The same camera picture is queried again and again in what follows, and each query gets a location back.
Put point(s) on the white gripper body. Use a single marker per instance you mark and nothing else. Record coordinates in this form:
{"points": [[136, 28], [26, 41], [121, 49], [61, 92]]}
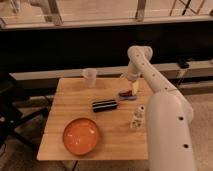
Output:
{"points": [[131, 77]]}

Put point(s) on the red pepper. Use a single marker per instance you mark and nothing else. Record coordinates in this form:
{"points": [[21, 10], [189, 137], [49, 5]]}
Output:
{"points": [[126, 93]]}

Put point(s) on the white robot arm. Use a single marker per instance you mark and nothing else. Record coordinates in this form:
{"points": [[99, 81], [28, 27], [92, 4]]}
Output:
{"points": [[168, 115]]}

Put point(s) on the black striped cylinder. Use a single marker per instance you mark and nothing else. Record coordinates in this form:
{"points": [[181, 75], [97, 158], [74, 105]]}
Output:
{"points": [[105, 105]]}

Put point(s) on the clear plastic cup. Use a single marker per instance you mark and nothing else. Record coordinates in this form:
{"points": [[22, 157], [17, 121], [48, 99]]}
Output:
{"points": [[89, 75]]}

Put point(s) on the wooden table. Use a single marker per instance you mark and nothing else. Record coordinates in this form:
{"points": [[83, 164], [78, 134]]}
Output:
{"points": [[73, 99]]}

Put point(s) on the black clamp on ledge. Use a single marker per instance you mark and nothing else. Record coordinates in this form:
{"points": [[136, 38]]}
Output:
{"points": [[182, 63]]}

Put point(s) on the orange bowl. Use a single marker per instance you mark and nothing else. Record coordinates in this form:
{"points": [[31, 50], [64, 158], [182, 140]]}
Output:
{"points": [[81, 136]]}

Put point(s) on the black chair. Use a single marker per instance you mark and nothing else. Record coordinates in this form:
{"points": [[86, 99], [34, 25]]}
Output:
{"points": [[10, 116]]}

